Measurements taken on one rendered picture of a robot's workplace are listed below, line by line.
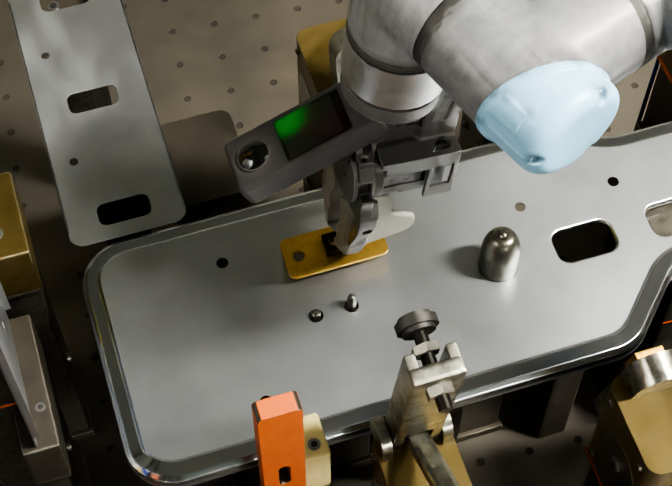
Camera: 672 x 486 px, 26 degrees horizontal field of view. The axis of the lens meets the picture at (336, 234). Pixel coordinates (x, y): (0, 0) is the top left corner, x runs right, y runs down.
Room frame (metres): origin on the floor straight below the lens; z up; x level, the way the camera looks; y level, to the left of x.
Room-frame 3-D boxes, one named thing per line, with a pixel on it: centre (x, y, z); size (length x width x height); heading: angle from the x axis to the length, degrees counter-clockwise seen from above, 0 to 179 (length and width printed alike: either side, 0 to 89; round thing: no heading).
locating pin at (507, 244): (0.59, -0.13, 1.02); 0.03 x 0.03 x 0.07
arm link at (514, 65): (0.55, -0.12, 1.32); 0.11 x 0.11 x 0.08; 38
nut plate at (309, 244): (0.60, 0.00, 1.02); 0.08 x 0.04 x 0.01; 107
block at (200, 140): (0.73, 0.12, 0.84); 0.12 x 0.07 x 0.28; 18
